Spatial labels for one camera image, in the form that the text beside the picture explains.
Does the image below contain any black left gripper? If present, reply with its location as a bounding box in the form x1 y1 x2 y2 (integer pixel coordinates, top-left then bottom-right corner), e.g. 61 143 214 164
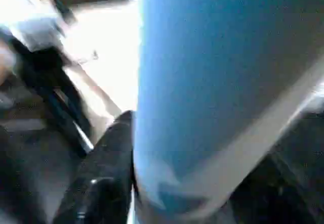
13 44 96 156

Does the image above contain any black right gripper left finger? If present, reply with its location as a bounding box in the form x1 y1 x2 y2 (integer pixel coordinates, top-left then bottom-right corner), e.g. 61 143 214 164
51 110 137 224

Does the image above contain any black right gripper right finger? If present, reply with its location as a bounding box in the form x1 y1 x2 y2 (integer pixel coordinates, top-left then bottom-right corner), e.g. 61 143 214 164
261 151 324 224

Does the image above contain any white plastic table top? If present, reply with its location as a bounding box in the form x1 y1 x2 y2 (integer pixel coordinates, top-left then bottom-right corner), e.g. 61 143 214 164
30 0 145 151

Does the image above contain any white plastic table leg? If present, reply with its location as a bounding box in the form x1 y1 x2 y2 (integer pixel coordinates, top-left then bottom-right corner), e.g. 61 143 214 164
129 0 324 224

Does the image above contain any black mat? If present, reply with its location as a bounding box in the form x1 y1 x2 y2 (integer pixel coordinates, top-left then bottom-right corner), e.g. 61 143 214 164
0 77 324 224

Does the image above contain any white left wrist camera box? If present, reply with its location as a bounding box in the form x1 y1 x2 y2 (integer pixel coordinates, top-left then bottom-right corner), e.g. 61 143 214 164
0 0 69 52

